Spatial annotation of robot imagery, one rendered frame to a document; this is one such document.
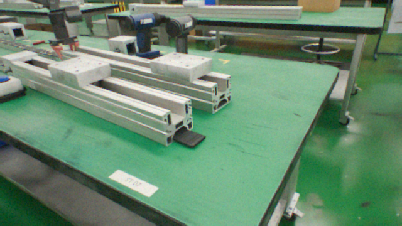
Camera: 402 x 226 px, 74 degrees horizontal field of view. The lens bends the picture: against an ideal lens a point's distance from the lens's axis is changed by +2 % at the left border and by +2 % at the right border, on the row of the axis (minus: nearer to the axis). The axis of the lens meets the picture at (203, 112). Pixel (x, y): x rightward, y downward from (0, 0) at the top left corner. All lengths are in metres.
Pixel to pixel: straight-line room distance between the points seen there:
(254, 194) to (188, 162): 0.16
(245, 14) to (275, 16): 0.24
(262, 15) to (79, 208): 1.81
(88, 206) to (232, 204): 0.98
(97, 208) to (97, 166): 0.75
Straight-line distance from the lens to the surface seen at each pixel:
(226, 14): 2.40
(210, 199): 0.50
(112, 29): 4.28
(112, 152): 0.65
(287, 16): 2.23
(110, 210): 1.33
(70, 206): 1.42
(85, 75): 0.84
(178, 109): 0.66
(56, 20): 1.33
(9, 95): 1.11
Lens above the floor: 1.14
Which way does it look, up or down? 28 degrees down
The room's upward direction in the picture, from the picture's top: 3 degrees counter-clockwise
